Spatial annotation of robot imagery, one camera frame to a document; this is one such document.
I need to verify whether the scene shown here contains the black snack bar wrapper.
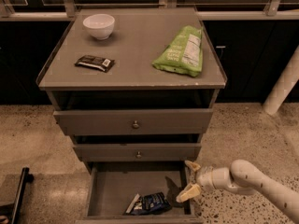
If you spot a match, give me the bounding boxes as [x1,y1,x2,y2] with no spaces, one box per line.
[75,55,115,73]

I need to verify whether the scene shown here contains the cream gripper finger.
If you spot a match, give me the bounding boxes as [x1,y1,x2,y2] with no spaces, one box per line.
[185,161,201,172]
[176,183,202,203]

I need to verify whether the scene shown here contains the metal railing frame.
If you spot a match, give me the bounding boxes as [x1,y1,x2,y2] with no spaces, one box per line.
[0,0,299,21]

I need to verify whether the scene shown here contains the drawer metal knob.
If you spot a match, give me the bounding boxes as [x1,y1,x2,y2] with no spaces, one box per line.
[132,120,139,129]
[135,151,142,159]

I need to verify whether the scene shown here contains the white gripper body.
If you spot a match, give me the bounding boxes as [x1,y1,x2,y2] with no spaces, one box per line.
[195,166,232,191]

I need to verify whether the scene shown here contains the top drawer metal knob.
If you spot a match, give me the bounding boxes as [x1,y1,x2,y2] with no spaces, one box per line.
[132,120,139,129]

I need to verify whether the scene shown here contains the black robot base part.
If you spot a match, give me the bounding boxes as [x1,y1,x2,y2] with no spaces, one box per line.
[0,167,34,224]

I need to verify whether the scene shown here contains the bottom grey open drawer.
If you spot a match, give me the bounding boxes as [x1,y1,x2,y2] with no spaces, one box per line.
[76,161,203,224]

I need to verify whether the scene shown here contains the middle drawer metal knob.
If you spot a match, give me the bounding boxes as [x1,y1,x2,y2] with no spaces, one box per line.
[135,151,142,159]

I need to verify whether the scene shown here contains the top grey drawer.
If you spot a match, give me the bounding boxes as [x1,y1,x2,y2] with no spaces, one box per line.
[53,108,212,135]

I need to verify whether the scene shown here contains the grey drawer cabinet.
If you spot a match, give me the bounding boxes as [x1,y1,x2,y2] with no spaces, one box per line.
[36,7,227,224]

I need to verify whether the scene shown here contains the green chip bag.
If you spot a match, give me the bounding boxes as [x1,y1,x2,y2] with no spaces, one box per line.
[152,25,203,77]

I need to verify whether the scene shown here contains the blue chip bag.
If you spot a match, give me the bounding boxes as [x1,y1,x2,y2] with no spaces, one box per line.
[125,192,171,216]

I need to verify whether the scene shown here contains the white ceramic bowl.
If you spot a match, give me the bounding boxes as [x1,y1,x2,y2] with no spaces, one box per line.
[83,14,115,40]

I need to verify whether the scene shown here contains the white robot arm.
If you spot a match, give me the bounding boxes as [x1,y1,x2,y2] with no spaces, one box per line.
[176,48,299,224]

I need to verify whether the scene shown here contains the middle grey drawer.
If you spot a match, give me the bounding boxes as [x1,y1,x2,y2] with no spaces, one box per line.
[73,143,201,161]

